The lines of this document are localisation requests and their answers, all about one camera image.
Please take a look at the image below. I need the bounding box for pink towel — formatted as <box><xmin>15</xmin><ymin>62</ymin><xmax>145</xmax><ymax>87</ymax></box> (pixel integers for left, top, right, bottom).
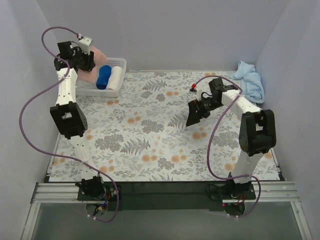
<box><xmin>77</xmin><ymin>46</ymin><xmax>108</xmax><ymax>84</ymax></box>

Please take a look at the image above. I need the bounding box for light blue towel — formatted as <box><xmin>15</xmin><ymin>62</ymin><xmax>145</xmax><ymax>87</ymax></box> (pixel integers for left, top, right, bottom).
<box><xmin>230</xmin><ymin>60</ymin><xmax>265</xmax><ymax>104</ymax></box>

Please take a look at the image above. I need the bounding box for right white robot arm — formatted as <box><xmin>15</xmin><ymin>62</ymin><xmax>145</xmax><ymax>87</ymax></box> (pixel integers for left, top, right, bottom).
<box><xmin>186</xmin><ymin>75</ymin><xmax>277</xmax><ymax>200</ymax></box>

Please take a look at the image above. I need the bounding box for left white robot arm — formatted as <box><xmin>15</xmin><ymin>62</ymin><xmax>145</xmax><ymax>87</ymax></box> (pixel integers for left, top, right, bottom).
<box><xmin>50</xmin><ymin>40</ymin><xmax>106</xmax><ymax>200</ymax></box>

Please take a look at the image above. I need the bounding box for blue rolled towel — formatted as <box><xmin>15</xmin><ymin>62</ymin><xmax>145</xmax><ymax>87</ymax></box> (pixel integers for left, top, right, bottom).
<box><xmin>96</xmin><ymin>65</ymin><xmax>112</xmax><ymax>90</ymax></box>

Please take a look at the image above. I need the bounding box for white plastic basket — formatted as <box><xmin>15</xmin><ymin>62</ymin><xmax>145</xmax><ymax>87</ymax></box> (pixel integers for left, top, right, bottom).
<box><xmin>61</xmin><ymin>56</ymin><xmax>128</xmax><ymax>98</ymax></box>

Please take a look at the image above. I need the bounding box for white rolled towel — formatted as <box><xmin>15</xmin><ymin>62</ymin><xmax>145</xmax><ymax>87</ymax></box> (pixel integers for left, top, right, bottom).
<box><xmin>106</xmin><ymin>66</ymin><xmax>123</xmax><ymax>90</ymax></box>

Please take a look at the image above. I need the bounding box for floral table mat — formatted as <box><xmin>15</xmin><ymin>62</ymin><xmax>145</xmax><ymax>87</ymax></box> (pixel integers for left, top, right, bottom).
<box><xmin>48</xmin><ymin>70</ymin><xmax>282</xmax><ymax>183</ymax></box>

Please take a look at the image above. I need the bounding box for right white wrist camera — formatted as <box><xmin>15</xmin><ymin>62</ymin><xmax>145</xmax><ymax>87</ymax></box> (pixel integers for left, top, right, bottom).
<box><xmin>189</xmin><ymin>84</ymin><xmax>203</xmax><ymax>101</ymax></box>

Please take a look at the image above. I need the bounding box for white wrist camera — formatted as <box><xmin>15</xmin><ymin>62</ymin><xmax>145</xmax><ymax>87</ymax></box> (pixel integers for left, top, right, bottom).
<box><xmin>189</xmin><ymin>84</ymin><xmax>203</xmax><ymax>101</ymax></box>
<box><xmin>78</xmin><ymin>36</ymin><xmax>92</xmax><ymax>55</ymax></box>

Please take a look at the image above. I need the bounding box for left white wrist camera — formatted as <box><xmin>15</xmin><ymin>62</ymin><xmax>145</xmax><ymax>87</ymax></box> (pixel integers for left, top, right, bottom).
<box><xmin>78</xmin><ymin>36</ymin><xmax>92</xmax><ymax>55</ymax></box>

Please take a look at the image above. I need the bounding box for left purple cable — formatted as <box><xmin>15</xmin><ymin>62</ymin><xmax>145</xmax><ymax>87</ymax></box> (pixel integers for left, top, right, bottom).
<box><xmin>19</xmin><ymin>26</ymin><xmax>121</xmax><ymax>223</ymax></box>

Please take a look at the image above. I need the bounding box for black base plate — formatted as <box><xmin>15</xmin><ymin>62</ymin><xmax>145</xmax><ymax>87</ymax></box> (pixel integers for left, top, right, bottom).
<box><xmin>76</xmin><ymin>181</ymin><xmax>258</xmax><ymax>212</ymax></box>

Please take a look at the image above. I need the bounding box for aluminium rail frame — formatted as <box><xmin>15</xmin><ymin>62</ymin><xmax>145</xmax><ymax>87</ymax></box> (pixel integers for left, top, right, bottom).
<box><xmin>22</xmin><ymin>181</ymin><xmax>312</xmax><ymax>240</ymax></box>

